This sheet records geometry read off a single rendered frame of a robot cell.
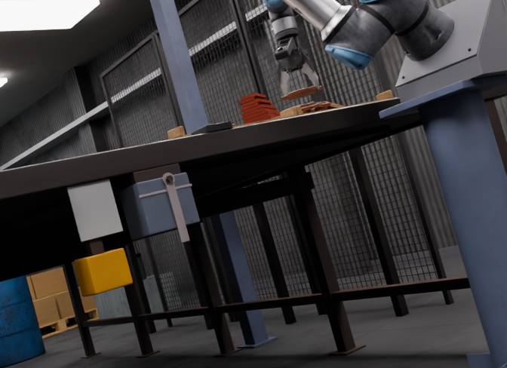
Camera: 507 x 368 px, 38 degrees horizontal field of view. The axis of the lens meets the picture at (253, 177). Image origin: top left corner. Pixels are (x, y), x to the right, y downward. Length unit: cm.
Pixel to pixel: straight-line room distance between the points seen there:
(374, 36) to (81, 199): 85
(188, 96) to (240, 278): 106
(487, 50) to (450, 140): 24
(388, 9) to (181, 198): 72
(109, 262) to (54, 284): 814
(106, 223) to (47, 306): 757
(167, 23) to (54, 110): 589
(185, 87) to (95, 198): 261
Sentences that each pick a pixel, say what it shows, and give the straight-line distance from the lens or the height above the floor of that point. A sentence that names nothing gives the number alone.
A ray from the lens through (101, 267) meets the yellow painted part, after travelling 158.
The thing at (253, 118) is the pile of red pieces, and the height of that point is 109.
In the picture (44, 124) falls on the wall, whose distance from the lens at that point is 1034.
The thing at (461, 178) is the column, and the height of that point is 64.
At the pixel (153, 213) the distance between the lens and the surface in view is 164.
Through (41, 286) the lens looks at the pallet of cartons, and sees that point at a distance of 963.
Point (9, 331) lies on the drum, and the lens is 711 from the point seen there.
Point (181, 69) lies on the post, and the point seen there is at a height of 160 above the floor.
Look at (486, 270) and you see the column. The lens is 199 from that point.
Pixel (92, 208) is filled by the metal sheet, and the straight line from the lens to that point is 162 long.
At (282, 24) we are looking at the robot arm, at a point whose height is 125.
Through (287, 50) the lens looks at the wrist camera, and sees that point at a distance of 227.
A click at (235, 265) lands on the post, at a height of 46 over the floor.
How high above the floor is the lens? 68
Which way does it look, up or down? 3 degrees up
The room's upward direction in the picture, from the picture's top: 16 degrees counter-clockwise
